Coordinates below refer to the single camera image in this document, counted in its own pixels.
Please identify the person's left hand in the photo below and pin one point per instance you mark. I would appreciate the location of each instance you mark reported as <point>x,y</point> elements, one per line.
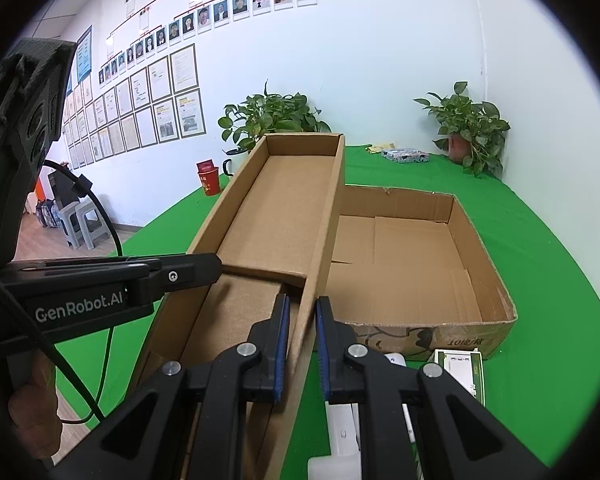
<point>33,409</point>

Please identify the left potted green plant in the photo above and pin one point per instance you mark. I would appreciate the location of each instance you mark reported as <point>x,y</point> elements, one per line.
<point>265,113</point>

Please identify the right potted green plant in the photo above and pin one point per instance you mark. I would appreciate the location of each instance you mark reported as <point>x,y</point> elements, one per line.
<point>472,133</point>

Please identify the staff photo row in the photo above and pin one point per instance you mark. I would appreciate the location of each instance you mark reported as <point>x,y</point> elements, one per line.
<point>196,20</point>

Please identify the potted green plant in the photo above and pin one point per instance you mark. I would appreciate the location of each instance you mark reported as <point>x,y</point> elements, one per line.
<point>265,113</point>
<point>472,133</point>

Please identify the white enamel mug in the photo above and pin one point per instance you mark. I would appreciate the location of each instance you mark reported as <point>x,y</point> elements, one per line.
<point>235,158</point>

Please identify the black monitor on floor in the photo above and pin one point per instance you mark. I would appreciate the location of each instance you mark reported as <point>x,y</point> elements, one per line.
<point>62,188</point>

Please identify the green white medicine box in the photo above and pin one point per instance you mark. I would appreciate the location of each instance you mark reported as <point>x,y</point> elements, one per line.
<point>466,366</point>

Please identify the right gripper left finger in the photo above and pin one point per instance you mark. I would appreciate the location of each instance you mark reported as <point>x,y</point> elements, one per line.
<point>188,422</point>

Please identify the red paper cup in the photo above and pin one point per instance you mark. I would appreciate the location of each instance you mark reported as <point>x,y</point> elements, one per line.
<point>209,177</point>

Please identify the green table cloth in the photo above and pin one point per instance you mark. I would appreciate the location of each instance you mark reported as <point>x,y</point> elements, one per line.
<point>542,383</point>

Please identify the long narrow cardboard box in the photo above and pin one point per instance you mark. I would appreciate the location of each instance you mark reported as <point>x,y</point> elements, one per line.
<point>274,229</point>

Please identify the yellow packet on table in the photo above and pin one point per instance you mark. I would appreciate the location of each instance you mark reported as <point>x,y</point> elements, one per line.
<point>379,148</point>

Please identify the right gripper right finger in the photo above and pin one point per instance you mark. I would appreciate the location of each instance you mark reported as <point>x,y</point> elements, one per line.
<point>414,422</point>

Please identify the patterned packet on table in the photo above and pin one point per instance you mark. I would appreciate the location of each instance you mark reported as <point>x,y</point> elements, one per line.
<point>405,155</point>

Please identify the grey plastic stool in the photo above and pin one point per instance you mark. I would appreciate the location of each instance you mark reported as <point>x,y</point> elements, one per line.
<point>82,224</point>

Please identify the large shallow cardboard tray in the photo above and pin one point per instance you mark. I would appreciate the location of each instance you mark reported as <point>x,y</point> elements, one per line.
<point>410,274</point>

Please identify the white handheld fan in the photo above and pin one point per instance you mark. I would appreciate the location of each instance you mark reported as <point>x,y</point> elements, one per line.
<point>344,460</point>

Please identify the framed certificates on wall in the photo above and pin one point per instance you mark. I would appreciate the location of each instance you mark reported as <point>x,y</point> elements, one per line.
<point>156,104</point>

